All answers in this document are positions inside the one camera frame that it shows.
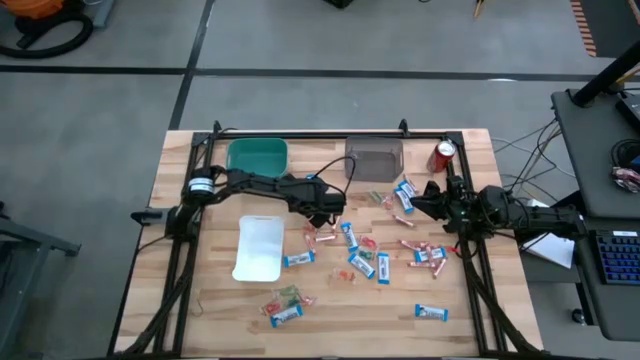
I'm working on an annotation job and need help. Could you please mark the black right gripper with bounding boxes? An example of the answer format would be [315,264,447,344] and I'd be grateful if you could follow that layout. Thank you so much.
[410,174,482,224]

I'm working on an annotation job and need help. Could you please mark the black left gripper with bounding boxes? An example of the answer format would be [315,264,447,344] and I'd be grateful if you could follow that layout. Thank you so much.
[288,175,347,230]

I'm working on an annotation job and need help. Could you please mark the candy wrapper pile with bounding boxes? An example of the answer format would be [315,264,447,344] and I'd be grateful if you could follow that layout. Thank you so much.
[610,166,640,195]

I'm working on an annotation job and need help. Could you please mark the red soda can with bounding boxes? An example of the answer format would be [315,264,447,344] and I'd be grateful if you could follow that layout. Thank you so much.
[426,139,457,174]

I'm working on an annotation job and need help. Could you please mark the grey translucent plastic bin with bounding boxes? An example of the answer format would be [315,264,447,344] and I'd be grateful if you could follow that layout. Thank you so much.
[344,135,405,183]

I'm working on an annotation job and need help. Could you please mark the white plastic bin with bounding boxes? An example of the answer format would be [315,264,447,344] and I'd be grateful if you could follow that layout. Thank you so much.
[231,214,286,283]

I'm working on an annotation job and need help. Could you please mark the green plastic bin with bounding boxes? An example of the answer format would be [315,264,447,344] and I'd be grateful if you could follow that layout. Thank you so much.
[225,137,290,180]

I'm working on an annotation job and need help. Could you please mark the white paper sheet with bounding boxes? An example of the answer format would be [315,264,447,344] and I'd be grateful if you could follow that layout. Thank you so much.
[519,198,576,270]

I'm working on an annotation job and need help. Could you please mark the dark grey desk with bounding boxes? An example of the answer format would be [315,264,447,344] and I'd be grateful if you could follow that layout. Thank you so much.
[551,88,640,220]
[569,215,640,342]

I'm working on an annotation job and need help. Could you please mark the black side clamp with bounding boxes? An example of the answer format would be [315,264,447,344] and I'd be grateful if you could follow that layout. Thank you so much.
[130,209,166,226]

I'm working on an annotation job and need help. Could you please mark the black backlit keyboard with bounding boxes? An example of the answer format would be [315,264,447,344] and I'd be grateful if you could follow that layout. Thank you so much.
[594,229,640,286]

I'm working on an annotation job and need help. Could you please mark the black diagonal pole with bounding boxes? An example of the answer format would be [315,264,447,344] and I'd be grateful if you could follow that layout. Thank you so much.
[571,39,640,108]

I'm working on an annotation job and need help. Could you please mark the black desk device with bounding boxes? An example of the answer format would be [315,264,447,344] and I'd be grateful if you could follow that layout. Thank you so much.
[614,93,640,134]

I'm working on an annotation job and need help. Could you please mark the black floor mat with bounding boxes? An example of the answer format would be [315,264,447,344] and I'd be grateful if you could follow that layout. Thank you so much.
[579,0,640,59]

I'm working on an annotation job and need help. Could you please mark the orange vacuum cleaner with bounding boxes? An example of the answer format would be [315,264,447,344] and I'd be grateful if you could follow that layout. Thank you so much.
[12,0,69,49]

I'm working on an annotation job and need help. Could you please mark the black aluminium rig frame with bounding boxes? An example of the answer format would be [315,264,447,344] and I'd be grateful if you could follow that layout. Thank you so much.
[107,119,544,360]

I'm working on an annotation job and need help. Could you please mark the black floor cable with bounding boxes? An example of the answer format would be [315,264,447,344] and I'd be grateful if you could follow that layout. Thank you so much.
[492,117,576,201]

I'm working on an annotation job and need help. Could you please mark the black coiled cable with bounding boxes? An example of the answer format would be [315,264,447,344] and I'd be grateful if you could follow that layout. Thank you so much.
[610,138,640,169]

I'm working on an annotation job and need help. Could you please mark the grey metal cart frame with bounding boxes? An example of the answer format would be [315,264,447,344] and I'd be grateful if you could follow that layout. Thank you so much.
[0,199,82,359]

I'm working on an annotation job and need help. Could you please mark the grey post base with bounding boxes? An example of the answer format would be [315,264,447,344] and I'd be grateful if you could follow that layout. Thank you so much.
[92,0,117,29]

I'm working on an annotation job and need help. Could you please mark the black vacuum hose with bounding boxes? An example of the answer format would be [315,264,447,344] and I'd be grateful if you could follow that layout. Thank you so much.
[0,10,95,60]

